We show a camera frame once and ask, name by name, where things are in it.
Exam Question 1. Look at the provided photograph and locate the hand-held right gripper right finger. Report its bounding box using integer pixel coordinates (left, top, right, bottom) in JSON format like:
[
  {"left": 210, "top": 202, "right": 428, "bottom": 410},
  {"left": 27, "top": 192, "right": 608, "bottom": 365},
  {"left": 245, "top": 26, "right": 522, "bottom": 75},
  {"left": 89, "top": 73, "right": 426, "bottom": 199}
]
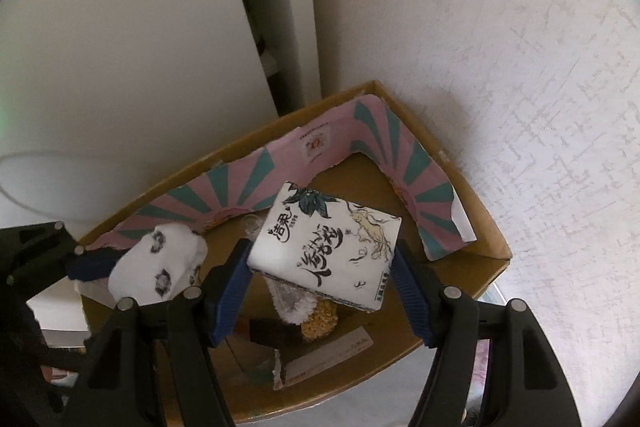
[{"left": 392, "top": 239, "right": 583, "bottom": 427}]

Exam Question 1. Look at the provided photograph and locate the white printed tissue packet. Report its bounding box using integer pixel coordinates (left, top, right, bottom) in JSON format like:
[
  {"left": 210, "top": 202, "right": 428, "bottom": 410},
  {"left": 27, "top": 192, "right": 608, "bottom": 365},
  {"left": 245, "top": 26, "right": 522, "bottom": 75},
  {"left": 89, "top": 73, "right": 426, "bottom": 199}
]
[{"left": 246, "top": 181, "right": 402, "bottom": 314}]

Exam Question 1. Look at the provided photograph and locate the white fluffy cloth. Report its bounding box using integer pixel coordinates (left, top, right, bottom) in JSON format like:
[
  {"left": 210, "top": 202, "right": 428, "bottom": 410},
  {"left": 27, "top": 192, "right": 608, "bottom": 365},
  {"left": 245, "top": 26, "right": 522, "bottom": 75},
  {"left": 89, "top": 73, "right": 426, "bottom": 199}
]
[{"left": 269, "top": 279, "right": 319, "bottom": 326}]

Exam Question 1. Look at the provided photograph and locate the white board panel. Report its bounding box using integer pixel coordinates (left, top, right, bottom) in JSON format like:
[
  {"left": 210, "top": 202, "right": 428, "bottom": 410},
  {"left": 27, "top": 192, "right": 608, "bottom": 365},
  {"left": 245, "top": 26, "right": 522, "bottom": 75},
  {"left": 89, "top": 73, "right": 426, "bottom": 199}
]
[{"left": 0, "top": 0, "right": 282, "bottom": 240}]

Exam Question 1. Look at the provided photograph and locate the grey post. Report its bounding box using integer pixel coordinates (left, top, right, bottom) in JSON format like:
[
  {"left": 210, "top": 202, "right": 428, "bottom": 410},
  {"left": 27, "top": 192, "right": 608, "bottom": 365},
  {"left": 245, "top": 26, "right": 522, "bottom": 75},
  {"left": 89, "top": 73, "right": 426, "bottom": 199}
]
[{"left": 270, "top": 0, "right": 322, "bottom": 110}]

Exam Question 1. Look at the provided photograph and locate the pink striped cardboard box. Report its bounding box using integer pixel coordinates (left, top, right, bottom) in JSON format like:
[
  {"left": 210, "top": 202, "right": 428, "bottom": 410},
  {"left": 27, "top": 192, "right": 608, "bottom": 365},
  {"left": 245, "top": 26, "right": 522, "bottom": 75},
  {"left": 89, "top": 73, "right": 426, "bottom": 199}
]
[{"left": 75, "top": 79, "right": 512, "bottom": 410}]

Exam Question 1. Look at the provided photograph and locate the white box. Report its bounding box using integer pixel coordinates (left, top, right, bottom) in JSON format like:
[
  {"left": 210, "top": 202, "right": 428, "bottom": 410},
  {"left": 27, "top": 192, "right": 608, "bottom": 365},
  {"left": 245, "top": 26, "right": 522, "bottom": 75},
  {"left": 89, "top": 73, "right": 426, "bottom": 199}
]
[{"left": 25, "top": 276, "right": 92, "bottom": 348}]

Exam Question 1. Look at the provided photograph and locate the white paper card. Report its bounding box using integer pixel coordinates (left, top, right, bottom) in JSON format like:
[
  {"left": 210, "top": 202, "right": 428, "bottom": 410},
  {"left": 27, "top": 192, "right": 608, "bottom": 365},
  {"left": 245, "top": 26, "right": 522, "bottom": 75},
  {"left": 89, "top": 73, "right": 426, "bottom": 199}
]
[{"left": 284, "top": 326, "right": 374, "bottom": 384}]

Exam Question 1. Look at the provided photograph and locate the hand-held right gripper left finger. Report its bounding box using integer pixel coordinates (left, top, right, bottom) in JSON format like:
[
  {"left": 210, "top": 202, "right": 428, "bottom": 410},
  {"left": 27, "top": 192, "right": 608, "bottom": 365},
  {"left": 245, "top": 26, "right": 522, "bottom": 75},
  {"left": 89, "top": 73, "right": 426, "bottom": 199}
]
[{"left": 75, "top": 238, "right": 253, "bottom": 427}]

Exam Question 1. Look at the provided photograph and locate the golden brown scrunchie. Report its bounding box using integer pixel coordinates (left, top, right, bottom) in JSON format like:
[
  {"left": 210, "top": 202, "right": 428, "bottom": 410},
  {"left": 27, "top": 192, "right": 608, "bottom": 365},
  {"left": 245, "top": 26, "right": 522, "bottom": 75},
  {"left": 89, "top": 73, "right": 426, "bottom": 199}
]
[{"left": 304, "top": 298, "right": 342, "bottom": 341}]

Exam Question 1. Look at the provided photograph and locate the dark brown cloth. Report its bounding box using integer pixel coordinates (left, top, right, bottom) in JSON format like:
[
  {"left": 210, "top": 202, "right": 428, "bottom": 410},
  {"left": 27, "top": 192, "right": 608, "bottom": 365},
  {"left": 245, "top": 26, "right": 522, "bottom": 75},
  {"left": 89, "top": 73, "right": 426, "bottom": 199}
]
[{"left": 249, "top": 318, "right": 302, "bottom": 349}]

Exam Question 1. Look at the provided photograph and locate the white sock with black print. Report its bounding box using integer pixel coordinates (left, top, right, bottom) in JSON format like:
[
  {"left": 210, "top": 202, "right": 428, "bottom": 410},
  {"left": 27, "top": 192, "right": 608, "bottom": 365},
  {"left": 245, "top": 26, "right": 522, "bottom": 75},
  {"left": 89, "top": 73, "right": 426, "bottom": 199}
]
[{"left": 107, "top": 223, "right": 208, "bottom": 308}]

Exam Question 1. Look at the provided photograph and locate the black and white sock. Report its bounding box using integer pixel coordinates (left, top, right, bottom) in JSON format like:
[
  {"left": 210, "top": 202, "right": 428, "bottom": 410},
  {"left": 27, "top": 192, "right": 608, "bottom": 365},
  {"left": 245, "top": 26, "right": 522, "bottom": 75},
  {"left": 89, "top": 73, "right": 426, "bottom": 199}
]
[{"left": 271, "top": 348, "right": 290, "bottom": 391}]

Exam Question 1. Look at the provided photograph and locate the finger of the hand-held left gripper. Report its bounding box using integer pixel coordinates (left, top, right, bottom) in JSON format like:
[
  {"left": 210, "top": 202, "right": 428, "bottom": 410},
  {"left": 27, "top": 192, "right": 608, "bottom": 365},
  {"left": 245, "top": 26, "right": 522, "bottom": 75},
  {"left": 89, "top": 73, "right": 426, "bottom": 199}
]
[{"left": 0, "top": 221, "right": 122, "bottom": 303}]

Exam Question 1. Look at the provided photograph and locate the blue-grey floral blanket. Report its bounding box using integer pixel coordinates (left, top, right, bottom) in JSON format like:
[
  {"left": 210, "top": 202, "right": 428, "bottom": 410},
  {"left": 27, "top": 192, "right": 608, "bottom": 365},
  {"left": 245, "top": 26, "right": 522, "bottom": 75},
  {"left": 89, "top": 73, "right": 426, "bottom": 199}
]
[{"left": 235, "top": 282, "right": 507, "bottom": 427}]

